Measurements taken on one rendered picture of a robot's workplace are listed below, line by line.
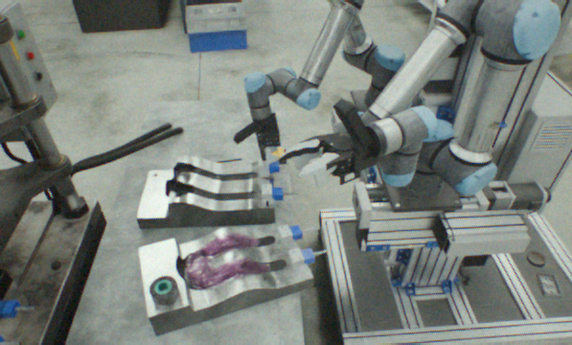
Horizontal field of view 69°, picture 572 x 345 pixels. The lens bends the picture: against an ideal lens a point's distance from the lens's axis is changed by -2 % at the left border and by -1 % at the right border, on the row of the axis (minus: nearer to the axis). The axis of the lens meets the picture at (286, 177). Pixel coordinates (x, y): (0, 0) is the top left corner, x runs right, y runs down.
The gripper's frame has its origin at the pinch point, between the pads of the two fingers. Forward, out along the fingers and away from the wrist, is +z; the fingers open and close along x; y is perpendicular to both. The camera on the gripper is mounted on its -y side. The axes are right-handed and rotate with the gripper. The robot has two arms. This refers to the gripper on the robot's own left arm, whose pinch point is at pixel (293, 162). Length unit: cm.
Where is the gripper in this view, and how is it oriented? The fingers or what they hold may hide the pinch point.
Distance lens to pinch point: 81.8
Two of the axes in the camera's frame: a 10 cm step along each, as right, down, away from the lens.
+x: -5.0, -4.7, 7.3
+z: -8.6, 3.4, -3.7
